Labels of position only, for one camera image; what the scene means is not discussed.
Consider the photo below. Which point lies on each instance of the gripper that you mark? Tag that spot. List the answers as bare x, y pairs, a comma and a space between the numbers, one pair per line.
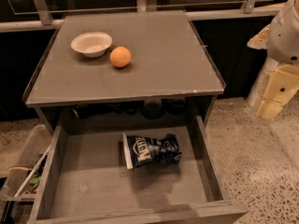
285, 37

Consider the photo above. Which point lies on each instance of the blue chip bag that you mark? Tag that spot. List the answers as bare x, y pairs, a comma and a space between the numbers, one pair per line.
140, 150

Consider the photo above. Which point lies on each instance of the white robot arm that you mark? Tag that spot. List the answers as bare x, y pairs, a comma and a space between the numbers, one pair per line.
281, 40

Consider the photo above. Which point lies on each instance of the grey counter cabinet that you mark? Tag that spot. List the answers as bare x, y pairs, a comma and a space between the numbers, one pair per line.
109, 58

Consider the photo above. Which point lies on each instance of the grey open top drawer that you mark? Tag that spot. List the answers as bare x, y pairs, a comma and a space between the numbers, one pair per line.
86, 180

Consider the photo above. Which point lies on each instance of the orange fruit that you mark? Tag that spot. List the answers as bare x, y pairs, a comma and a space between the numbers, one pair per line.
120, 57

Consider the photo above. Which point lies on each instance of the white paper bowl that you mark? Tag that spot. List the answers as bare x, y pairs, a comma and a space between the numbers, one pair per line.
92, 44

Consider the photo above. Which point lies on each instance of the white stick in bin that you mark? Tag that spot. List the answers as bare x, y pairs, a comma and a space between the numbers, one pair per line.
26, 180

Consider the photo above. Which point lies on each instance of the green item in bin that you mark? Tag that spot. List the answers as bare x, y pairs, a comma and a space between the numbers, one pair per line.
34, 181

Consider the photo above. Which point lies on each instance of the clear plastic bin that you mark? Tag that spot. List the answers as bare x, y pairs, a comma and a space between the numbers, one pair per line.
36, 144

